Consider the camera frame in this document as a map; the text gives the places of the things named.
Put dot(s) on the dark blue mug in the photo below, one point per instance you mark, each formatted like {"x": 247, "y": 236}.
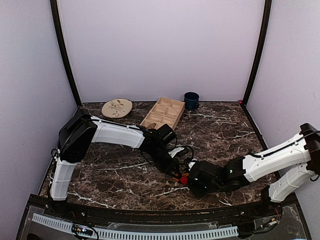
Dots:
{"x": 191, "y": 100}

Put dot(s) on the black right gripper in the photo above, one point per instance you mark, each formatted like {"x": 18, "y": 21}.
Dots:
{"x": 197, "y": 191}

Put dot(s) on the tan beige sock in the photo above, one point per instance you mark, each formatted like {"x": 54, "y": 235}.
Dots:
{"x": 151, "y": 126}

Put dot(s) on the black left frame post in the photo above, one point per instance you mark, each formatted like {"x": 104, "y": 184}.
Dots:
{"x": 63, "y": 51}

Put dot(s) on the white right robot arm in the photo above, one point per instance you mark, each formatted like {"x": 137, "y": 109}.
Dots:
{"x": 301, "y": 154}

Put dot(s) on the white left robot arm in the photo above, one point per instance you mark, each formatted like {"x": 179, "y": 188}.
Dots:
{"x": 83, "y": 129}

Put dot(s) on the black right frame post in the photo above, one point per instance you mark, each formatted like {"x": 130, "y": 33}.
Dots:
{"x": 258, "y": 52}

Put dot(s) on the white slotted cable duct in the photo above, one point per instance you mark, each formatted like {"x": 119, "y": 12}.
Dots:
{"x": 133, "y": 232}

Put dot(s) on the cream floral plate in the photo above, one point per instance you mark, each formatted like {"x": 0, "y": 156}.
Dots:
{"x": 117, "y": 108}

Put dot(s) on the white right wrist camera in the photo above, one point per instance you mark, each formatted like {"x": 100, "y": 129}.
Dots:
{"x": 190, "y": 164}

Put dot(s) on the black frame post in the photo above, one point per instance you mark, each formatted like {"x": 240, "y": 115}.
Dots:
{"x": 63, "y": 51}
{"x": 258, "y": 52}

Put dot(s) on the wooden compartment tray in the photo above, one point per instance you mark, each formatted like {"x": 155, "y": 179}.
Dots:
{"x": 165, "y": 111}

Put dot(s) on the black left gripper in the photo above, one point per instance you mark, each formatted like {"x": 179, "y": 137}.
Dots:
{"x": 168, "y": 168}

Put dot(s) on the argyle patterned sock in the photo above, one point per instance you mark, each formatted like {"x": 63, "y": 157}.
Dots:
{"x": 182, "y": 179}

